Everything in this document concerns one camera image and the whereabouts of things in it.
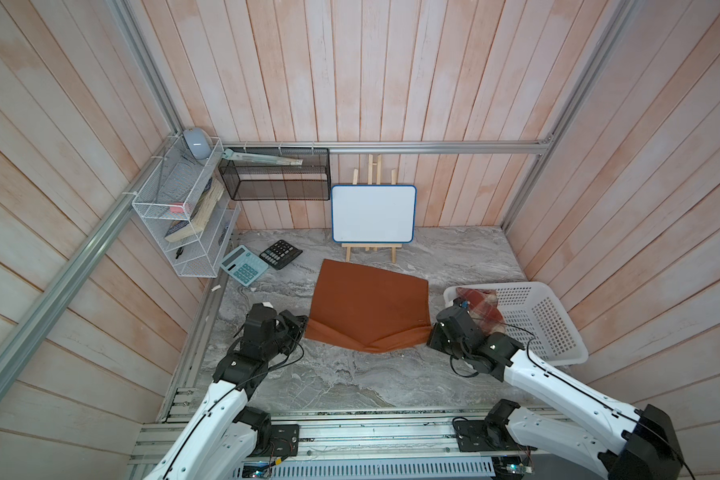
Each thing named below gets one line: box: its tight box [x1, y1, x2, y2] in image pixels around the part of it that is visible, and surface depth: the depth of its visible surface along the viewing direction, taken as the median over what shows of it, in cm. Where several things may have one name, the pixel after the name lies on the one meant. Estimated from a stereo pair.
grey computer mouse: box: [183, 128, 213, 160], surface depth 84 cm
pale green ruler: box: [222, 148, 303, 165], surface depth 92 cm
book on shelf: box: [164, 176, 225, 242], surface depth 83 cm
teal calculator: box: [220, 245, 269, 287], surface depth 109 cm
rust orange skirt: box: [304, 259, 432, 353], surface depth 104 cm
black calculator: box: [259, 239, 303, 270], surface depth 113 cm
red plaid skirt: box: [456, 287, 507, 335], surface depth 87 cm
